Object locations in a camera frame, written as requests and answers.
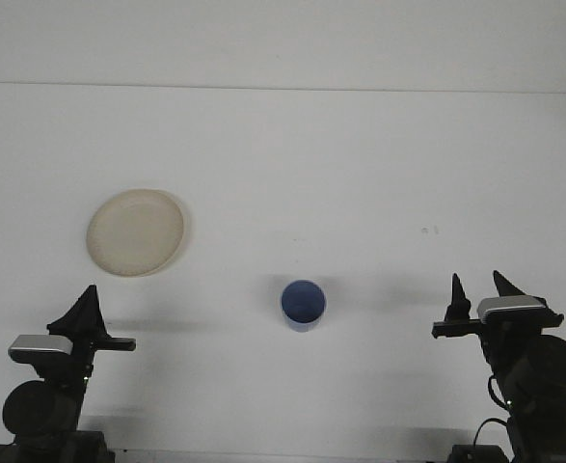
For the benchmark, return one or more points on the pale round plate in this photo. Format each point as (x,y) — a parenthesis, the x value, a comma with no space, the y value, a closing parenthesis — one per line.
(135,234)

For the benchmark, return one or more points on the pale blue cup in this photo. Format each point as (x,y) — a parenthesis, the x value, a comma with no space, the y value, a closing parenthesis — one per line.
(303,304)

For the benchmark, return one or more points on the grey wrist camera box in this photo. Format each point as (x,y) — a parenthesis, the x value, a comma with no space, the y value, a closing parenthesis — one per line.
(39,348)
(511,307)

